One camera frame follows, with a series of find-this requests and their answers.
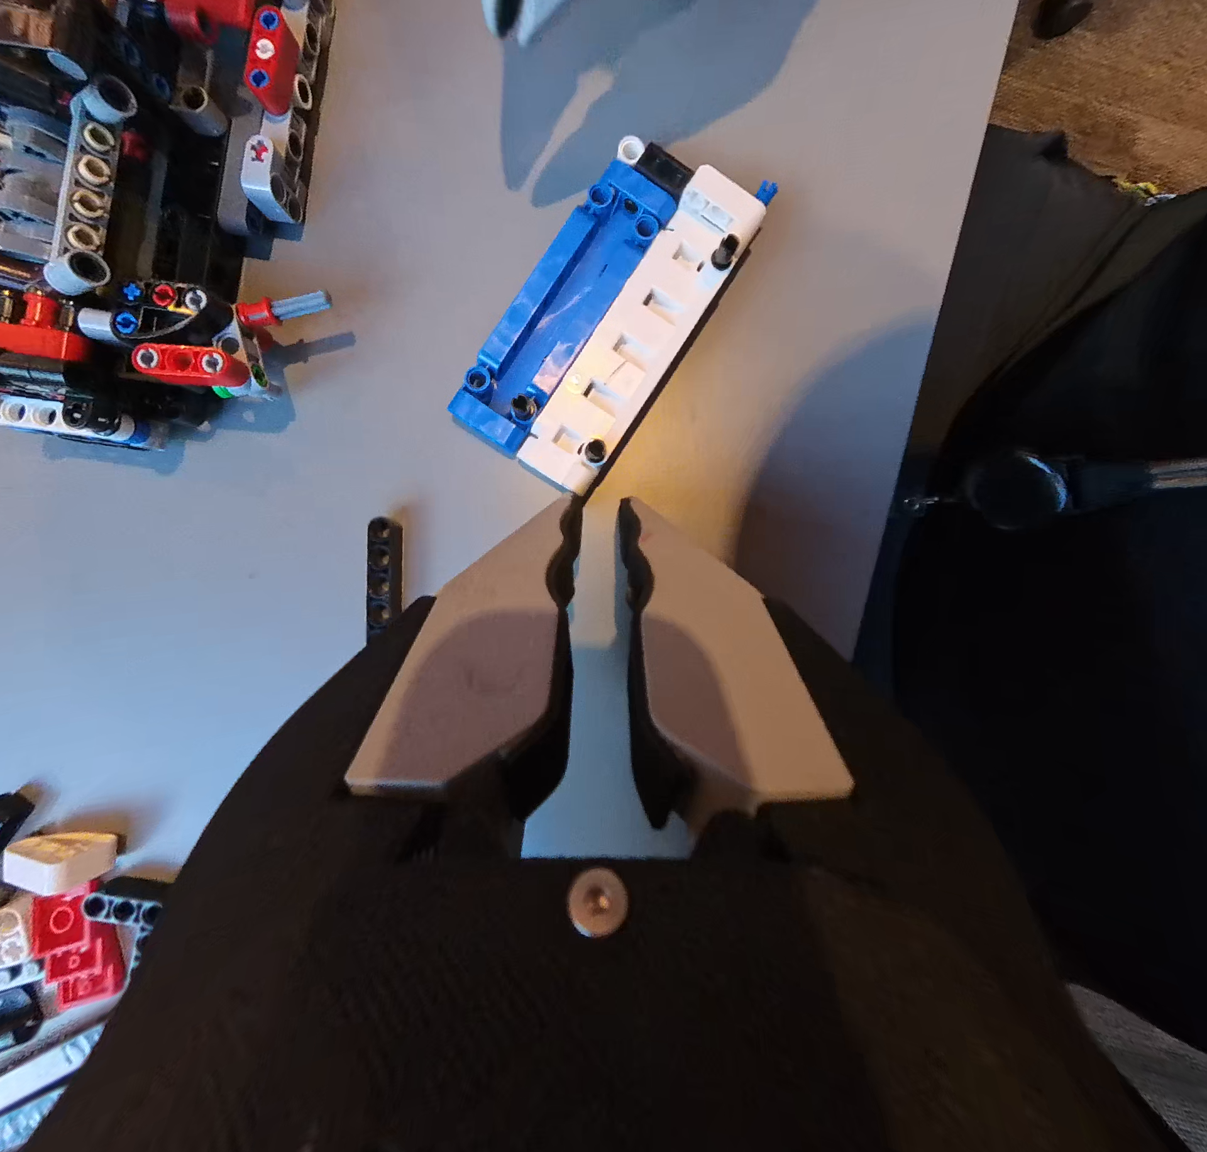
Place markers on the grey desk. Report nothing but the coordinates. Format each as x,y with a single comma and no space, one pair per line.
396,87

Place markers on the black perforated toy beam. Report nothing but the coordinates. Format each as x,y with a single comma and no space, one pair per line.
384,577

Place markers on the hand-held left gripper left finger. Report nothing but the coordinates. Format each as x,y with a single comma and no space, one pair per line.
471,672

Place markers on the person's dark jacket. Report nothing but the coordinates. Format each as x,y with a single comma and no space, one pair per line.
1084,700

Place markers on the pile of toy bricks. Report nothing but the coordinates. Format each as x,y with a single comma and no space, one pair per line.
66,926

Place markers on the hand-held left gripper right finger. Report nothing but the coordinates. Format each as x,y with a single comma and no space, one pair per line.
726,672

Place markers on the blue and white brick assembly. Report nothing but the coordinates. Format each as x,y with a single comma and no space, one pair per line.
566,323

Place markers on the partly built toy brick car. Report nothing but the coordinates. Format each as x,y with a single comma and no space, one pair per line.
94,181

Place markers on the black knob with metal rod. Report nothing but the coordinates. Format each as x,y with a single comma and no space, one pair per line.
1022,490

